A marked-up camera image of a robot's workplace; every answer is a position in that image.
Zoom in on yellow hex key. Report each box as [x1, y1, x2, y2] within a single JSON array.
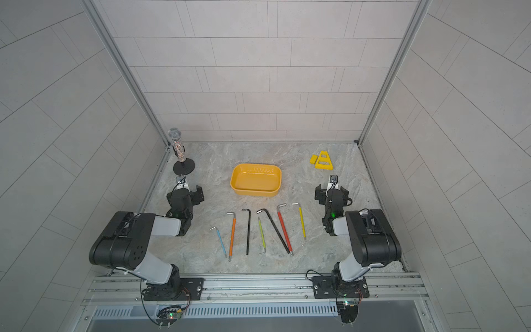
[[291, 202, 307, 243]]

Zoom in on red hex key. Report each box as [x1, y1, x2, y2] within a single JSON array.
[[277, 203, 294, 256]]

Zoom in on large black hex key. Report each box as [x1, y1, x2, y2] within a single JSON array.
[[256, 208, 291, 255]]

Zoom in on green hex key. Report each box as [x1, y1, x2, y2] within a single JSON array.
[[258, 217, 267, 254]]

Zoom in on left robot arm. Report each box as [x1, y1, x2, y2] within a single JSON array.
[[88, 185, 205, 302]]

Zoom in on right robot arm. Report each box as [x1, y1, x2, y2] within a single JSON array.
[[315, 185, 402, 297]]

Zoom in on blue hex key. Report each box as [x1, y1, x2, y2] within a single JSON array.
[[210, 226, 228, 259]]

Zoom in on orange hex key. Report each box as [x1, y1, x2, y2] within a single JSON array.
[[227, 212, 236, 262]]

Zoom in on black thin hex key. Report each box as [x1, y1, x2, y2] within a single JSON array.
[[241, 208, 252, 256]]

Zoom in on yellow plastic storage box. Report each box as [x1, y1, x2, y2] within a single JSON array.
[[230, 163, 282, 197]]

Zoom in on yellow triangular holder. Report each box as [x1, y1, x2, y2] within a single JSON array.
[[315, 150, 333, 171]]

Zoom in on right circuit board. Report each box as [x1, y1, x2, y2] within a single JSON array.
[[336, 300, 359, 325]]

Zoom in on circuit board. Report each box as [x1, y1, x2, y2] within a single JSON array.
[[336, 300, 359, 325], [156, 305, 183, 329]]

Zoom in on left circuit board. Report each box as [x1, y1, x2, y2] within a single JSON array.
[[156, 305, 183, 329]]

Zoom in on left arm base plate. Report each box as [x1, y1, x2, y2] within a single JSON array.
[[141, 277, 205, 302]]

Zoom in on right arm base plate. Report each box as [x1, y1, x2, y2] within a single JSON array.
[[310, 275, 370, 300]]

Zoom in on aluminium mounting rail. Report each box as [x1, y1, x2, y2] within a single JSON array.
[[81, 271, 430, 307]]

